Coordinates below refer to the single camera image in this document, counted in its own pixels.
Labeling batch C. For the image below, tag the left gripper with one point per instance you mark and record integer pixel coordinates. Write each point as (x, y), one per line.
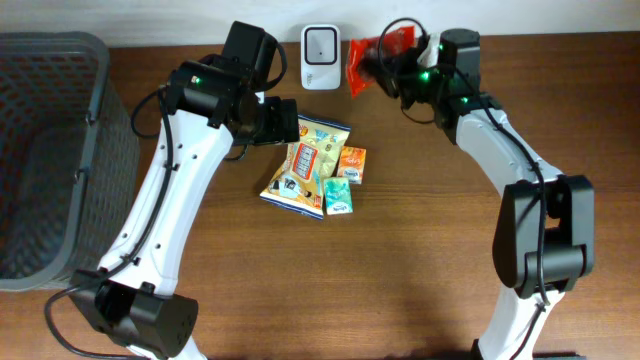
(283, 121)

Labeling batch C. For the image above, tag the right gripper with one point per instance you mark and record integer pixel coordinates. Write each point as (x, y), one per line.
(395, 71)

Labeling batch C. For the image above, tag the red candy bag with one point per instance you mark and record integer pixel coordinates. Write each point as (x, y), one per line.
(357, 65)

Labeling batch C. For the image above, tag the beige wet wipes pack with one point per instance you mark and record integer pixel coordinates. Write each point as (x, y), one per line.
(298, 184)

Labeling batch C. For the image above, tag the orange tissue pack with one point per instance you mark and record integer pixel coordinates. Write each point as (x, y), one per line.
(351, 164)

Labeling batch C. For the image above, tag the teal tissue pack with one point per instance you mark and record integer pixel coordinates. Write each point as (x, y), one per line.
(337, 196)

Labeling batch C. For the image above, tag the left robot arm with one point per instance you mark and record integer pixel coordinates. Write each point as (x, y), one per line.
(207, 107)

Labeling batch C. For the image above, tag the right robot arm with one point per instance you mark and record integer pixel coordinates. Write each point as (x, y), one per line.
(544, 237)

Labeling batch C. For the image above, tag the white barcode scanner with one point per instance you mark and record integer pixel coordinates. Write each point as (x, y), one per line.
(320, 57)

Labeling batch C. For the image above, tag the grey plastic mesh basket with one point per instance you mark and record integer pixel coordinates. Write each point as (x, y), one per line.
(69, 159)

